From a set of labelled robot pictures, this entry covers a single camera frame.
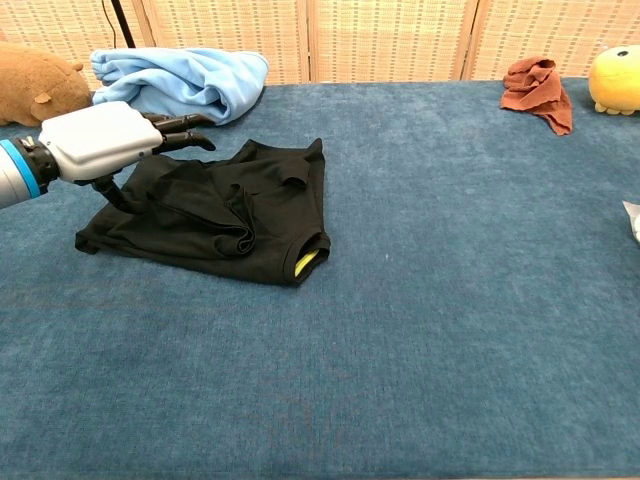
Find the yellow plush toy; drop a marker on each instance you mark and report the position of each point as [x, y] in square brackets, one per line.
[617, 80]

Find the plastic bag with white items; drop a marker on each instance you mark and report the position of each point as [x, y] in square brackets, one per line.
[634, 220]

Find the rust brown cloth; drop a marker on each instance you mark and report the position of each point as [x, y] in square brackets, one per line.
[530, 85]

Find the brown capybara plush toy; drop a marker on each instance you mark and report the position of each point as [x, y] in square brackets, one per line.
[35, 85]

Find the black T-shirt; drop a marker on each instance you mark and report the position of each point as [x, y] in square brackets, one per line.
[200, 235]

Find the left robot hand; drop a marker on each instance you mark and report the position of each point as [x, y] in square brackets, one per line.
[95, 140]

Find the light blue towel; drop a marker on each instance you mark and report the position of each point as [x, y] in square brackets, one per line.
[175, 80]

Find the black tripod pole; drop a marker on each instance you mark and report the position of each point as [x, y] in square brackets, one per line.
[122, 22]

